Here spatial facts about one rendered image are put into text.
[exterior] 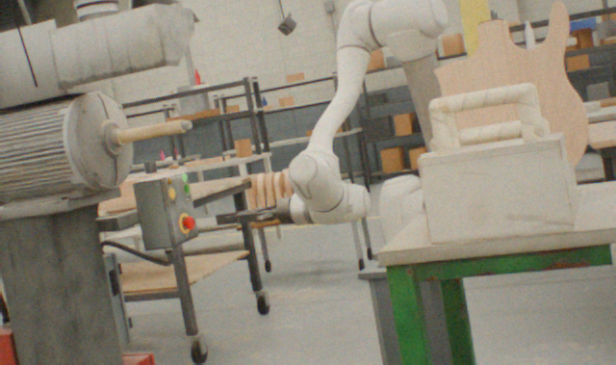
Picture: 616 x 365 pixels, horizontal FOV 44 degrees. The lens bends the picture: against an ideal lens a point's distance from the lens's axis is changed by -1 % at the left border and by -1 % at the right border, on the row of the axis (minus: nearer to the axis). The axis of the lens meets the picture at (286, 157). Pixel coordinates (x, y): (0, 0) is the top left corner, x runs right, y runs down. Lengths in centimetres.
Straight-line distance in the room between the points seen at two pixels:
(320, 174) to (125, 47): 55
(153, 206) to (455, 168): 99
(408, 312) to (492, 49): 65
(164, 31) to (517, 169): 82
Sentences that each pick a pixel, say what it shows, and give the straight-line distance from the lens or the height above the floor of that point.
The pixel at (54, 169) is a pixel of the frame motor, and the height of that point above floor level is 120.
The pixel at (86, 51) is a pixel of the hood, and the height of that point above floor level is 146.
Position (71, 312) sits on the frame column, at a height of 83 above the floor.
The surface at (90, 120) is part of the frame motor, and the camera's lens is 198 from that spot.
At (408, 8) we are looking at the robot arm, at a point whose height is 147.
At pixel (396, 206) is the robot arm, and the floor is 89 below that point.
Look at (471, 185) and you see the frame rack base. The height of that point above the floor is 104.
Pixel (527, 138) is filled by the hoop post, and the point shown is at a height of 111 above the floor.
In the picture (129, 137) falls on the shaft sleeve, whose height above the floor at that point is 125.
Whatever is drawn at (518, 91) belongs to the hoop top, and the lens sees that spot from 151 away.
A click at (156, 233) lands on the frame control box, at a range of 223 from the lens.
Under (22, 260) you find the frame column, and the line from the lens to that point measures 213.
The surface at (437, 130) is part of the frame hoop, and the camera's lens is 154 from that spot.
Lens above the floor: 123
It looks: 3 degrees down
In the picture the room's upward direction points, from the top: 10 degrees counter-clockwise
